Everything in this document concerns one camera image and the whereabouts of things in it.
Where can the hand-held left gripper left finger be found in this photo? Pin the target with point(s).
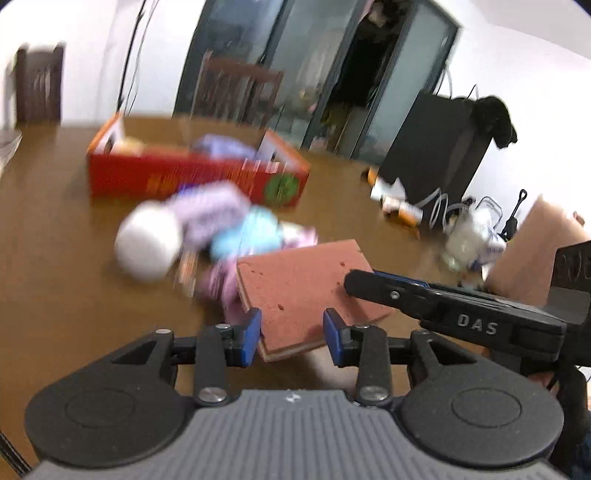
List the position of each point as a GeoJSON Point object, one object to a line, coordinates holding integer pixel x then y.
{"type": "Point", "coordinates": [251, 334]}

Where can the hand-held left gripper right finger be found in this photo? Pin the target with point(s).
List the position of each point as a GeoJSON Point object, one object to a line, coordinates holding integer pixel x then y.
{"type": "Point", "coordinates": [331, 334]}

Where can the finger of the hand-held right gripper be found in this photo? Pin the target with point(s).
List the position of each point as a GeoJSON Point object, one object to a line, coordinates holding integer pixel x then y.
{"type": "Point", "coordinates": [466, 293]}
{"type": "Point", "coordinates": [461, 318]}

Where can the brick red sponge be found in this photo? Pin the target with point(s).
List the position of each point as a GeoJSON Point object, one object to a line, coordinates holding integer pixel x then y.
{"type": "Point", "coordinates": [295, 286]}

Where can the white foam cylinder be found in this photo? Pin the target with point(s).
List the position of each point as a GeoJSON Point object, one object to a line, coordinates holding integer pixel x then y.
{"type": "Point", "coordinates": [147, 240]}

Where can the red cardboard box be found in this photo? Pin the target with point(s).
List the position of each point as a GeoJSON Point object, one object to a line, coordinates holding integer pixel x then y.
{"type": "Point", "coordinates": [184, 177]}

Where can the pink soft cloth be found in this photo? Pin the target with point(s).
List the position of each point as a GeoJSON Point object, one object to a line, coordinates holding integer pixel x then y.
{"type": "Point", "coordinates": [217, 284]}

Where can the light blue soft toy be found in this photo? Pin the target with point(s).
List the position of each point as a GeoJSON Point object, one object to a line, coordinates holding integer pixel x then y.
{"type": "Point", "coordinates": [249, 230]}

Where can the yellow soft item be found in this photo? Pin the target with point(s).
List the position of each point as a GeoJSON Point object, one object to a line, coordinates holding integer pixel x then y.
{"type": "Point", "coordinates": [129, 146]}

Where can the person's right hand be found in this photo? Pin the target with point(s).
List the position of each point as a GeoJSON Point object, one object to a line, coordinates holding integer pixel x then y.
{"type": "Point", "coordinates": [575, 401]}

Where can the clear plastic bag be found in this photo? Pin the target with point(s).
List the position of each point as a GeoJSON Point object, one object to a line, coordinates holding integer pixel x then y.
{"type": "Point", "coordinates": [464, 242]}

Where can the white plastic bag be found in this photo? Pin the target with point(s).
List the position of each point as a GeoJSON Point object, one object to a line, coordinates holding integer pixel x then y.
{"type": "Point", "coordinates": [494, 242]}

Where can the black clip tool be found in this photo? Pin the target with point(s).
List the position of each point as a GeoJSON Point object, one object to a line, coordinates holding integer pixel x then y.
{"type": "Point", "coordinates": [511, 221]}

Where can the orange bottle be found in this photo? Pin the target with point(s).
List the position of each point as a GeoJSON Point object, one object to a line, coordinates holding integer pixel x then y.
{"type": "Point", "coordinates": [406, 213]}

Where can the white bottle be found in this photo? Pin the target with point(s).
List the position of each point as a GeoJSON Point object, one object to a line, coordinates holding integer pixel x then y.
{"type": "Point", "coordinates": [385, 189]}

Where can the lavender printed cloth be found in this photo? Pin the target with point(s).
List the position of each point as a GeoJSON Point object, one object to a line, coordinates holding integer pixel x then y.
{"type": "Point", "coordinates": [207, 210]}

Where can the black speaker box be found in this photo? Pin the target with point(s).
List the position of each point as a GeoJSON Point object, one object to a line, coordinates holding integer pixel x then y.
{"type": "Point", "coordinates": [429, 147]}

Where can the black cloth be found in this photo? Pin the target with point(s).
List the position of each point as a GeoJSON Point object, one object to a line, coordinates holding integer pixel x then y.
{"type": "Point", "coordinates": [494, 115]}

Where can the purple folded cloth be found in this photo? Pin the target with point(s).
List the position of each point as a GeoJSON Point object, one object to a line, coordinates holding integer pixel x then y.
{"type": "Point", "coordinates": [224, 146]}

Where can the dark wooden chair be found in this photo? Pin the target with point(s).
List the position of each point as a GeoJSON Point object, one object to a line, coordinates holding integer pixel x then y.
{"type": "Point", "coordinates": [235, 92]}
{"type": "Point", "coordinates": [39, 87]}

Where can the glass sliding door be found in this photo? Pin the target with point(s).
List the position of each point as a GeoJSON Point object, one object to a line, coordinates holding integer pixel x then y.
{"type": "Point", "coordinates": [300, 55]}

